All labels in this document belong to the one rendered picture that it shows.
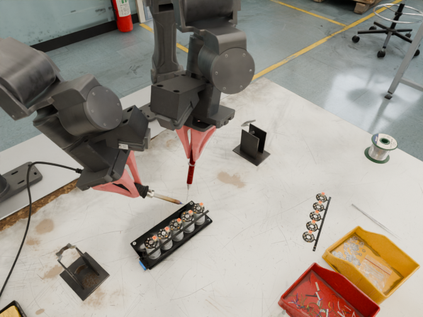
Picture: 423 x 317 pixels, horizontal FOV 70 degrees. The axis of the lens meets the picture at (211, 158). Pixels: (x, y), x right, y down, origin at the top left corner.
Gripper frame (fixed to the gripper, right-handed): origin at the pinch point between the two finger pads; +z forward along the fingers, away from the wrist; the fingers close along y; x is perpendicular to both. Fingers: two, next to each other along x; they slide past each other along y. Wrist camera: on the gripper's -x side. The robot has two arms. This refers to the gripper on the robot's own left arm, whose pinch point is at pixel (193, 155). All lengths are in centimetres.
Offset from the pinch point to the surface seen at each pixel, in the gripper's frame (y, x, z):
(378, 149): 32, 38, 3
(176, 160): -12.7, 16.9, 14.0
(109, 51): -182, 175, 40
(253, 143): 4.1, 24.2, 5.9
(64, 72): -190, 132, 55
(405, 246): 41.2, 18.1, 13.5
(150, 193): -5.0, -4.9, 7.9
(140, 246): -5.8, -6.3, 20.6
